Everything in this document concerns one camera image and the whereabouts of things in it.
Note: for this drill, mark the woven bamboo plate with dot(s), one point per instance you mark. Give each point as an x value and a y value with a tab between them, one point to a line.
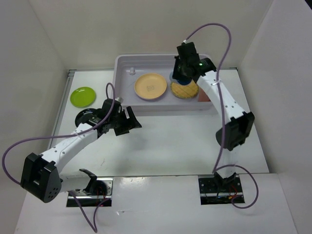
184	91

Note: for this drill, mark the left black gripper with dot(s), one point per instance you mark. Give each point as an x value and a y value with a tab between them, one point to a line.
131	123

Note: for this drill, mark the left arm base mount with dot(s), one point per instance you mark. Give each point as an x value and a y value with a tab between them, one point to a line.
99	194

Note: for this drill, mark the black glossy plate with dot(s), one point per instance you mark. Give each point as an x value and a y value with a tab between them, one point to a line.
84	116

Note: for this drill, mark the lavender plastic bin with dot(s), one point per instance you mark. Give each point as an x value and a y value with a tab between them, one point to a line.
128	68

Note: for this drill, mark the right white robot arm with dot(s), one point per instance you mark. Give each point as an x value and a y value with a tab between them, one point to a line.
236	122

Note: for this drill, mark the cream yellow plastic plate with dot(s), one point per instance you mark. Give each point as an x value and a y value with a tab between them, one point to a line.
150	85

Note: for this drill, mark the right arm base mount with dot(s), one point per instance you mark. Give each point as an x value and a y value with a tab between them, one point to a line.
214	189

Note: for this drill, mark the blue plastic cup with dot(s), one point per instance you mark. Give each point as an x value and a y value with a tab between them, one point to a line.
180	82

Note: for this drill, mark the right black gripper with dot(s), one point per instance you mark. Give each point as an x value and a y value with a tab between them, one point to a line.
176	74

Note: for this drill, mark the purple plastic plate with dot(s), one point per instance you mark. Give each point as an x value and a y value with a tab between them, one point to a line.
153	98

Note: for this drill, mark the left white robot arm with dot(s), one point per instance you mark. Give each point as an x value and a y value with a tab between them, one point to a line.
41	174

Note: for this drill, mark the lime green plate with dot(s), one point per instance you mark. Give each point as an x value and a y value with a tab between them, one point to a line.
82	97

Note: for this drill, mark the salmon pink plastic cup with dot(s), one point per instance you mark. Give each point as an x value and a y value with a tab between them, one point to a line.
202	96

